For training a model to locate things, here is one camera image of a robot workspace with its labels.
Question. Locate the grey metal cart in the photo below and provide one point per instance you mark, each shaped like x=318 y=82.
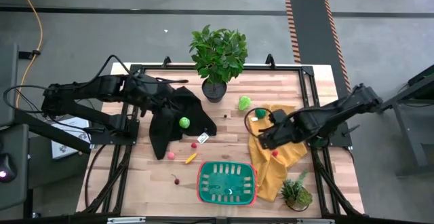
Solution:
x=424 y=81

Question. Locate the teal basket with orange rim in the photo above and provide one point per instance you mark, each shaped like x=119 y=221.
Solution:
x=217 y=183

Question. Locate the red strawberry with green leaves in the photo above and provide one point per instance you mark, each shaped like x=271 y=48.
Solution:
x=275 y=153

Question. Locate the white label on yellow cloth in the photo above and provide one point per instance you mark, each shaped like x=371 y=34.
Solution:
x=254 y=118

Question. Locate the yellow toy banana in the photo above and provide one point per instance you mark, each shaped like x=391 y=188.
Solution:
x=191 y=158

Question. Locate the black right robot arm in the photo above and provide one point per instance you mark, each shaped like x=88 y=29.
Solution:
x=339 y=112

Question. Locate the leafy plant in black pot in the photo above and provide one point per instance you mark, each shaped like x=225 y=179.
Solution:
x=218 y=54

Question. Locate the red toy cherry with stem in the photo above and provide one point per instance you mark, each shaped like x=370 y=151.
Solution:
x=176 y=182

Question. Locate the white price tag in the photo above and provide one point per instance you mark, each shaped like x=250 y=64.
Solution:
x=203 y=138

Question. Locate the silver aluminium bracket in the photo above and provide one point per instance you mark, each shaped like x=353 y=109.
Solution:
x=125 y=220
x=315 y=221

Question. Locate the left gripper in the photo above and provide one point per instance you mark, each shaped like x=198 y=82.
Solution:
x=162 y=100

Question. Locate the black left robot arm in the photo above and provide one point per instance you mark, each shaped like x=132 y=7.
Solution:
x=101 y=88

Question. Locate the pink toy peach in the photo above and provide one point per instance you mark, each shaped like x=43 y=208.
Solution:
x=171 y=155

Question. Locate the small succulent plant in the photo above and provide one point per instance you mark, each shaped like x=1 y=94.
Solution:
x=295 y=193

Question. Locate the small red toy strawberry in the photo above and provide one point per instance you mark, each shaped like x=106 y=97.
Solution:
x=194 y=145

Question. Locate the dark green toy pepper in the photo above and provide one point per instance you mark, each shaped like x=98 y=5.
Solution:
x=260 y=113

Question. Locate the black device with light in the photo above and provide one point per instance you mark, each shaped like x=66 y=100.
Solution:
x=6 y=169

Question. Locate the black aluminium table frame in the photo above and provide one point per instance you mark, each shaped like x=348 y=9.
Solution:
x=288 y=68

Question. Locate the white paper booklet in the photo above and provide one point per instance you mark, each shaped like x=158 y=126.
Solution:
x=64 y=146

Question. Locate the grey flat panel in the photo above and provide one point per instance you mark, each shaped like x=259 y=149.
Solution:
x=17 y=193
x=8 y=81

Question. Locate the yellow cloth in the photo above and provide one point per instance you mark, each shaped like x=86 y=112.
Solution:
x=271 y=173

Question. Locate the black stand beam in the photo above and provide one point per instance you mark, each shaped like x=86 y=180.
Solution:
x=51 y=130

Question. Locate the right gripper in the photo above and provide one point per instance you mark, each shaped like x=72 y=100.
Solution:
x=281 y=134

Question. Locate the black mat with striped edges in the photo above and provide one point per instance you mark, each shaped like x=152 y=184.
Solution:
x=312 y=30

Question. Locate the black cloth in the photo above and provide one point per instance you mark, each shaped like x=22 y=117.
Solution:
x=193 y=108

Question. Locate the round green toy cabbage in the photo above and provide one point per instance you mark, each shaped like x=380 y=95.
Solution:
x=184 y=122

